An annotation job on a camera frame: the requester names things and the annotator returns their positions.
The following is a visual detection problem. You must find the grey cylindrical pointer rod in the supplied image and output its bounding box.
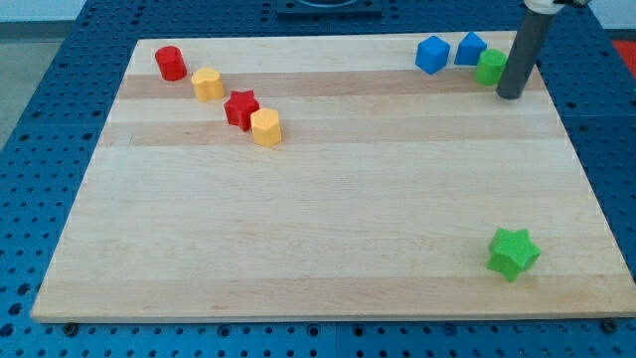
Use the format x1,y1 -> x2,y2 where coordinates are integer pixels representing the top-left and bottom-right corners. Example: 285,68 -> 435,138
496,8 -> 555,99

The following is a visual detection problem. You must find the red cylinder block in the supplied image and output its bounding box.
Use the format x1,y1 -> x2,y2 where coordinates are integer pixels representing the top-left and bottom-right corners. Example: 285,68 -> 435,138
155,46 -> 188,82

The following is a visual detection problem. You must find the yellow heart block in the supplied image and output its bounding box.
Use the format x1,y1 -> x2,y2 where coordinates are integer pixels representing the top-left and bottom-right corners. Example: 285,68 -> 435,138
191,68 -> 226,102

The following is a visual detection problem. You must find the wooden board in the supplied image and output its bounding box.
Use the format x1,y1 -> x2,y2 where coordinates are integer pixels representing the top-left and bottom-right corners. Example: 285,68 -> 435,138
31,34 -> 635,323

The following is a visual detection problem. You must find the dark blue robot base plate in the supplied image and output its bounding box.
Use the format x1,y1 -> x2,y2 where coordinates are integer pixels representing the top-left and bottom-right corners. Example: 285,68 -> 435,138
274,0 -> 383,18

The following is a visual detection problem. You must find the blue pentagon block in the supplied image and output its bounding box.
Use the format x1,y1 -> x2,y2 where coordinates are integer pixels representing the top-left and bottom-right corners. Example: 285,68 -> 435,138
454,32 -> 487,66

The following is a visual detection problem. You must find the black bolt left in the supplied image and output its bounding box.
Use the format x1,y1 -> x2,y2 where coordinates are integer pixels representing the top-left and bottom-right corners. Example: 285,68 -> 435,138
63,322 -> 79,337

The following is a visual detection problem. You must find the black bolt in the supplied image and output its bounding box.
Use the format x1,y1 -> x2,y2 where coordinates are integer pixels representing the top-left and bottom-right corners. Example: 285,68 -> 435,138
600,318 -> 618,334
63,322 -> 79,337

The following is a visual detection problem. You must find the black bolt right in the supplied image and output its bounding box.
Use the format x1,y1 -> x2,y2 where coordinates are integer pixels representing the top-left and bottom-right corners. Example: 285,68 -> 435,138
600,318 -> 618,334

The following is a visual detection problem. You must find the red star block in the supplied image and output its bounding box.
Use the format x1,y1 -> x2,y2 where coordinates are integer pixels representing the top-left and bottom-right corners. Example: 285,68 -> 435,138
224,89 -> 260,131

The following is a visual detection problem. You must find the blue cube block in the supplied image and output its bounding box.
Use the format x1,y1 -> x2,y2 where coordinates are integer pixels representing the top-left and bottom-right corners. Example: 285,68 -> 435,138
414,36 -> 450,75

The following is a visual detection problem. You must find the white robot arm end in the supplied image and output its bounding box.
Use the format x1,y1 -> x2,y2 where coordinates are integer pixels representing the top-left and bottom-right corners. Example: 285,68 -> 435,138
524,0 -> 591,15

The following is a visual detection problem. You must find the green cylinder block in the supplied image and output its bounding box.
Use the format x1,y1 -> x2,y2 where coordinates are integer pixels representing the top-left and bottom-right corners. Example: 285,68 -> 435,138
475,49 -> 508,86

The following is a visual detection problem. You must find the yellow hexagon block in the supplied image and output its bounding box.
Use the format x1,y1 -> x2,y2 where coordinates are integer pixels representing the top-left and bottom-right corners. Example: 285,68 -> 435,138
250,107 -> 282,147

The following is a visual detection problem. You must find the green star block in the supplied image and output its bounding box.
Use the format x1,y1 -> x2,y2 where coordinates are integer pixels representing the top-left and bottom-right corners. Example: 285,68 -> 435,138
486,228 -> 542,282

